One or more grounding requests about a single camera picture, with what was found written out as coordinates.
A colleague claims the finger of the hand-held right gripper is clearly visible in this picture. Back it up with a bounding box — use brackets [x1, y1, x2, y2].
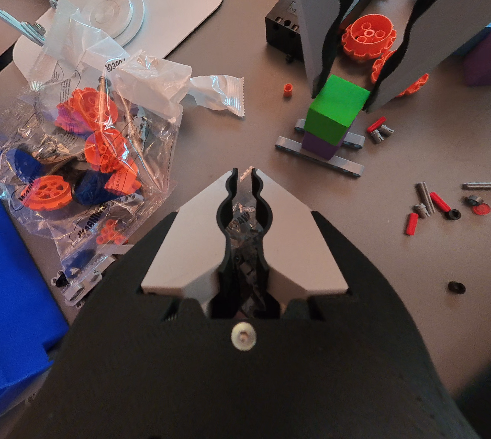
[364, 0, 491, 113]
[292, 0, 363, 99]

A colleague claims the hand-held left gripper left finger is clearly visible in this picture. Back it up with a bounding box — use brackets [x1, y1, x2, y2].
[140, 168, 239, 316]

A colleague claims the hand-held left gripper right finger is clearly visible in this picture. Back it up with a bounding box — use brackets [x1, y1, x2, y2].
[250, 168, 349, 314]

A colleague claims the purple foam cube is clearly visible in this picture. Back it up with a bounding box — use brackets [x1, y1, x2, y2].
[463, 33, 491, 87]
[302, 131, 347, 160]

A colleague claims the clear bag of grey parts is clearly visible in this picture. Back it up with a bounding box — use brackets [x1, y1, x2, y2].
[226, 167, 270, 315]

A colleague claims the green foam cube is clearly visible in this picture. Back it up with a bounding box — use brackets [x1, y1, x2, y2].
[307, 74, 371, 146]

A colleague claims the clear bag of orange gears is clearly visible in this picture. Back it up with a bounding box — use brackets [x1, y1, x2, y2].
[0, 49, 185, 307]

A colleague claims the white plastic pouch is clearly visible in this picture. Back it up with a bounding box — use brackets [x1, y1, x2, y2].
[104, 60, 245, 119]

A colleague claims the black perforated control box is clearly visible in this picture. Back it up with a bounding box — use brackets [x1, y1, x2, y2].
[265, 0, 404, 62]

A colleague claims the orange gear wheel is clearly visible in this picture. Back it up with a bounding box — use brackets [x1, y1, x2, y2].
[370, 49, 430, 98]

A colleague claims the grey ribbed pin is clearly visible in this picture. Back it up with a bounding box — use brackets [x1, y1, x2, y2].
[416, 181, 436, 215]

